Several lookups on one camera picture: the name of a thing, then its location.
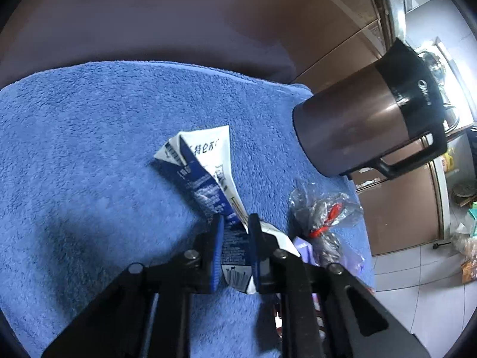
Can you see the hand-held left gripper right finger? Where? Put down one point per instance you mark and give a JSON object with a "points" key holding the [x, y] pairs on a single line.
{"points": [[254, 255]]}

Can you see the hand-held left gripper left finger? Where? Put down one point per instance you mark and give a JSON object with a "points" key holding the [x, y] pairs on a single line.
{"points": [[217, 257]]}

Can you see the blue and white milk carton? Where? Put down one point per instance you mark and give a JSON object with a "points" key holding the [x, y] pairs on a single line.
{"points": [[203, 184]]}

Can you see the purple packet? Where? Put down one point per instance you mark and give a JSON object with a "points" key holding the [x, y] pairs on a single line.
{"points": [[305, 250]]}

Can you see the clear plastic wrapper red strip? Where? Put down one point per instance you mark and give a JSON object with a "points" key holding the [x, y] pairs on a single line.
{"points": [[323, 212]]}

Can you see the brown electric kettle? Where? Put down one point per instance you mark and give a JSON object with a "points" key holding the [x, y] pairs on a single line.
{"points": [[354, 119]]}

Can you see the blue terry towel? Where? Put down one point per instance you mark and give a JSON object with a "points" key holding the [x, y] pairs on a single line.
{"points": [[93, 138]]}

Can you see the plastic bag on floor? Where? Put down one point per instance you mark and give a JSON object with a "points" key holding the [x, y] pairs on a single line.
{"points": [[467, 257]]}

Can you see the yellow bottle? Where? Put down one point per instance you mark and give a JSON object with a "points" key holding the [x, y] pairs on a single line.
{"points": [[449, 162]]}

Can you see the green box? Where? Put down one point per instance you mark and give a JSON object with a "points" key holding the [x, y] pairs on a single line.
{"points": [[473, 216]]}

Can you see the grey kitchen countertop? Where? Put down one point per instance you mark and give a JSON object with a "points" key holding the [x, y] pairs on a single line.
{"points": [[391, 3]]}

